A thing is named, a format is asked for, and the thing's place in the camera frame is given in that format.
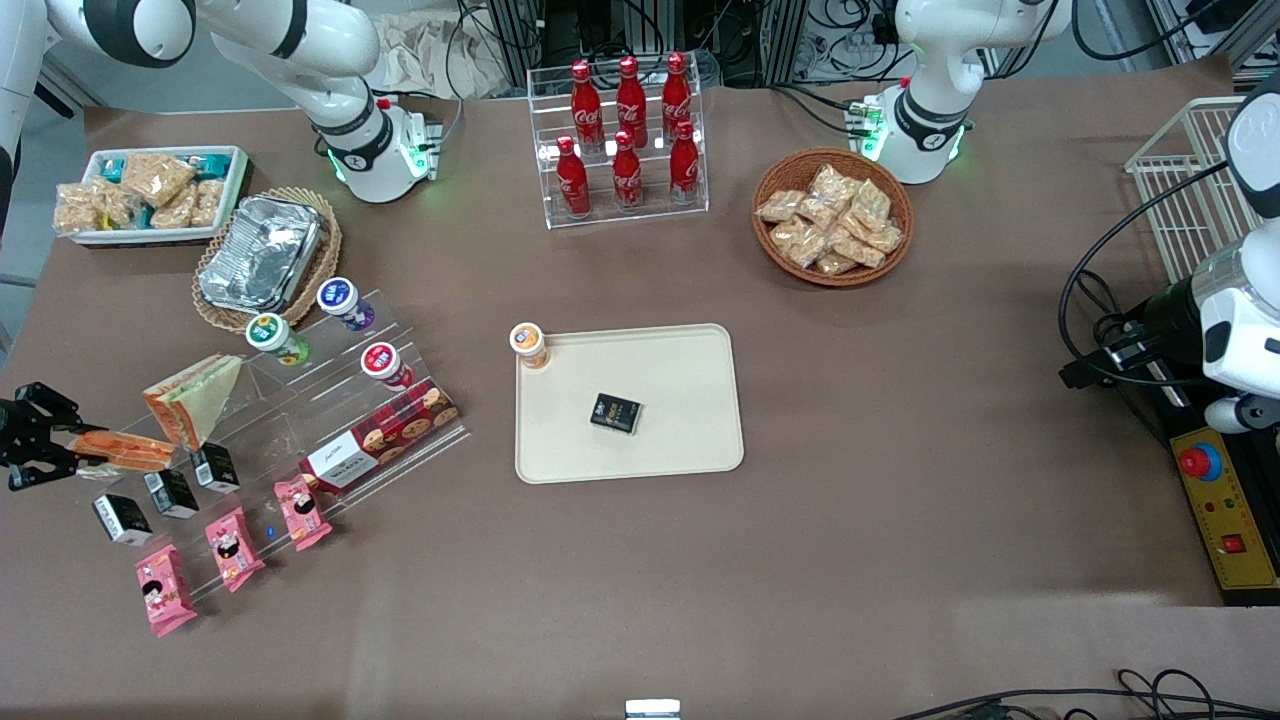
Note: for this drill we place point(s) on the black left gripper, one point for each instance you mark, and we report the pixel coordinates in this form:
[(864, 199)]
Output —
[(1166, 316)]

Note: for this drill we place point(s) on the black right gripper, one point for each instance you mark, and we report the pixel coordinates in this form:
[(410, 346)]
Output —
[(22, 432)]

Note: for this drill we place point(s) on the triangle sandwich orange label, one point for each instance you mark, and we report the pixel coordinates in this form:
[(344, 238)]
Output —
[(205, 395), (130, 450)]

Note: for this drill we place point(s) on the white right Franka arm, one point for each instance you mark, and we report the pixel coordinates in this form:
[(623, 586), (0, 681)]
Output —
[(350, 150)]

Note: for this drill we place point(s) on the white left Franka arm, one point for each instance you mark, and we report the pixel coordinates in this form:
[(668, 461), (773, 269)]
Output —
[(930, 60)]

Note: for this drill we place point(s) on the white rectangular snack tray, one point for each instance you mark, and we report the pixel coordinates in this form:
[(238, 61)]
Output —
[(238, 190)]

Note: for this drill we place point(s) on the beige plastic serving tray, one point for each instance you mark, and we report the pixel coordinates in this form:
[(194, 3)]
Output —
[(680, 400)]

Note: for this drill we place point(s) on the small black carton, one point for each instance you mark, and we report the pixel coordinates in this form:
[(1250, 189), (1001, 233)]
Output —
[(172, 494), (216, 468), (122, 520)]

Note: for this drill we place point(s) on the pink snack packet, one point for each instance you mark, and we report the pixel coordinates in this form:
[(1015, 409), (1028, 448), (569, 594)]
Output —
[(235, 548), (165, 592), (303, 512)]

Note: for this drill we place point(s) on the yellow emergency stop box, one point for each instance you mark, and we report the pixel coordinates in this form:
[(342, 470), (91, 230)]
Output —
[(1235, 520)]

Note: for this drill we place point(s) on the clear-wrapped crispy snack packet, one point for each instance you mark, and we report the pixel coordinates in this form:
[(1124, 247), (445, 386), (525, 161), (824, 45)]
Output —
[(882, 238), (157, 175), (858, 250), (207, 202), (78, 208), (118, 205), (818, 212), (832, 183), (836, 264), (872, 205), (780, 205), (790, 235), (808, 250), (175, 212)]

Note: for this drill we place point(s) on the green lidded yogurt cup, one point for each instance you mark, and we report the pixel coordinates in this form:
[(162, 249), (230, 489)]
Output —
[(268, 332)]

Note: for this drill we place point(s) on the clear acrylic stepped display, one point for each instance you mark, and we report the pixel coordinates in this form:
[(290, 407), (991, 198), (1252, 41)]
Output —
[(300, 400)]

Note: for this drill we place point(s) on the round brown wicker basket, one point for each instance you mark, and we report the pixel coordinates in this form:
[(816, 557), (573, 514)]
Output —
[(905, 200)]

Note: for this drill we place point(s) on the teal snack packet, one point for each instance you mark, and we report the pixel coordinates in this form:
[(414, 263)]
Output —
[(111, 168), (212, 161)]

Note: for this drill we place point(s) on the silver foil container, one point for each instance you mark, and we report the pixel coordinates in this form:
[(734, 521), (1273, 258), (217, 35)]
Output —
[(260, 255)]

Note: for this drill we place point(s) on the purple lidded yogurt cup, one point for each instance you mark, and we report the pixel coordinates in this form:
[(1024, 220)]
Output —
[(340, 298)]

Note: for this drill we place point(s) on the red cookie box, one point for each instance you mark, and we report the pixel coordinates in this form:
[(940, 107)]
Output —
[(380, 435)]

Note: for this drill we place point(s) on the light woven wicker basket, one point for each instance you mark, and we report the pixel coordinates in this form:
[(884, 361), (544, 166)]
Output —
[(330, 250)]

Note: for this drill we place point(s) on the red lidded yogurt cup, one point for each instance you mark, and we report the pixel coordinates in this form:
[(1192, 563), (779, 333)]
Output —
[(382, 360)]

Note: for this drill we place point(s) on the red cola bottle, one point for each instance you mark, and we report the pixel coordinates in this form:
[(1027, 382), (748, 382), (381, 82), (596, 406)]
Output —
[(573, 185), (677, 100), (685, 170), (586, 110), (631, 105), (627, 178)]

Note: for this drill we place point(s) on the clear acrylic bottle rack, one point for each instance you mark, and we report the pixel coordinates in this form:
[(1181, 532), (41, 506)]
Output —
[(650, 215)]

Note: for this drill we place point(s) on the orange lidded cup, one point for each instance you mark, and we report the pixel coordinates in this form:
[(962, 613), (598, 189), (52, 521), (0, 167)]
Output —
[(528, 342)]

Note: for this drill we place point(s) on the small black snack box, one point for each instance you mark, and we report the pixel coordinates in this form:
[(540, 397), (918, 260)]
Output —
[(615, 414)]

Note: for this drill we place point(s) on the beige crumpled cloth bag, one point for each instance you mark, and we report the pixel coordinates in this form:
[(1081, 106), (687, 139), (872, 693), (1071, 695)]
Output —
[(430, 55)]

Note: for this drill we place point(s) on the small white device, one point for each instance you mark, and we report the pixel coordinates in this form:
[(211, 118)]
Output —
[(652, 709)]

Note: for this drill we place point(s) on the aluminium frame equipment rack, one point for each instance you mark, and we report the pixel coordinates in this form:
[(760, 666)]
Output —
[(760, 40)]

